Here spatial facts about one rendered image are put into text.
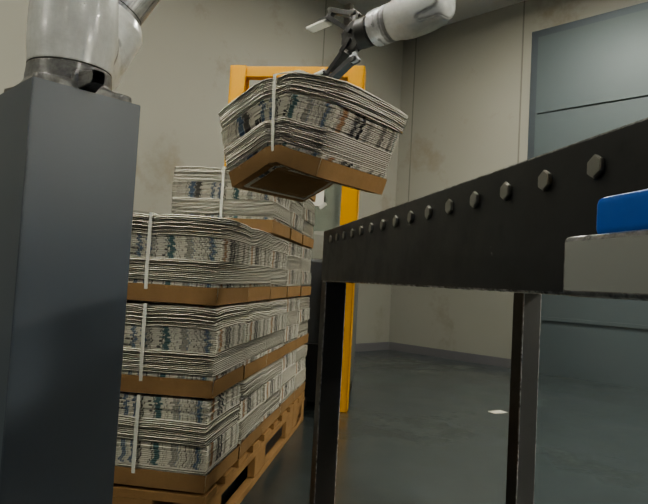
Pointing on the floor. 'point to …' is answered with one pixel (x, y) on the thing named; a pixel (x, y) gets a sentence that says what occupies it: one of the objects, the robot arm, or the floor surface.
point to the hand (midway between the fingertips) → (311, 52)
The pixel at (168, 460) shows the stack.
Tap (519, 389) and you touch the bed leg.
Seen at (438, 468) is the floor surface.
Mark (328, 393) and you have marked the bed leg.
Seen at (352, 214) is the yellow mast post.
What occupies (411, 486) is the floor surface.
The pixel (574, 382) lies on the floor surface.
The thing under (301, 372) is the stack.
